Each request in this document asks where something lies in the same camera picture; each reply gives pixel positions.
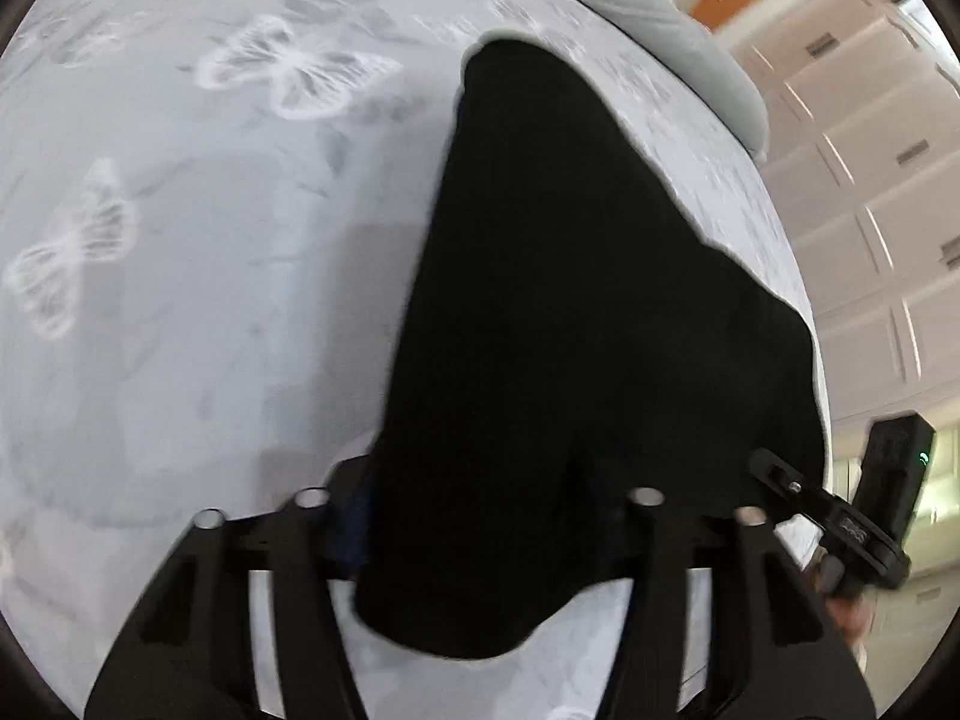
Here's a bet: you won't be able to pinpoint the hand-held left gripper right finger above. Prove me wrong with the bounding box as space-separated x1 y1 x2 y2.
592 487 878 720

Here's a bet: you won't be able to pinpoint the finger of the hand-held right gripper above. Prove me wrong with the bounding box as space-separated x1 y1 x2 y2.
750 448 850 524

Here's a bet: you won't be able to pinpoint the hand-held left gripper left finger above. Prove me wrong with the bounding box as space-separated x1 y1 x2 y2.
82 457 376 720

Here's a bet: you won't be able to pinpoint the black pants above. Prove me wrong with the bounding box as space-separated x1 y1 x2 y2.
352 37 830 661

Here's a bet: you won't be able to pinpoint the person's right hand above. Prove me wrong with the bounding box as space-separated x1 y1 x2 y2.
831 591 877 647

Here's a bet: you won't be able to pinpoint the white wardrobe doors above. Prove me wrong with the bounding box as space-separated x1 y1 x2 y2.
712 0 960 421

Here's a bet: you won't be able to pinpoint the bed with butterfly print sheet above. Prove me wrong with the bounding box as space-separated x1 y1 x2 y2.
0 0 833 720

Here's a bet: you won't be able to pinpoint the grey duvet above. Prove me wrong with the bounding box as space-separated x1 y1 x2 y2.
480 0 770 158

